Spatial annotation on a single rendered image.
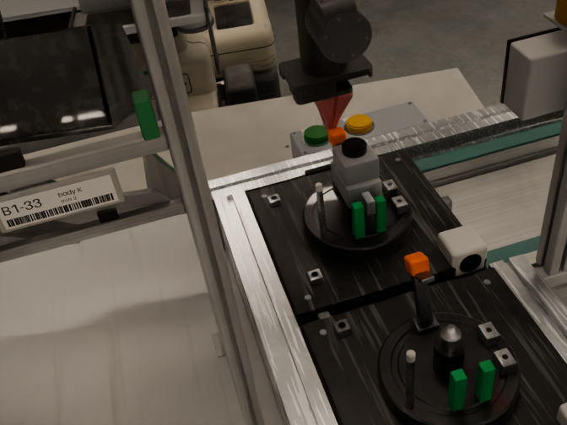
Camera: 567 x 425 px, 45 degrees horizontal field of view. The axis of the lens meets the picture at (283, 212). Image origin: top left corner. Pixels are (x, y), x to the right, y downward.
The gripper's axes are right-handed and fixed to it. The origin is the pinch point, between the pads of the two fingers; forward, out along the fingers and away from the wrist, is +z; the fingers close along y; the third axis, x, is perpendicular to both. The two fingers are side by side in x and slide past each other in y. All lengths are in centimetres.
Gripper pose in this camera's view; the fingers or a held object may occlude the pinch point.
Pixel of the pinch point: (329, 127)
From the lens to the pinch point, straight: 89.2
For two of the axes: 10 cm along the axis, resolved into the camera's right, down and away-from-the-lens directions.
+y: 9.5, -2.7, 1.5
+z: 1.1, 7.5, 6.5
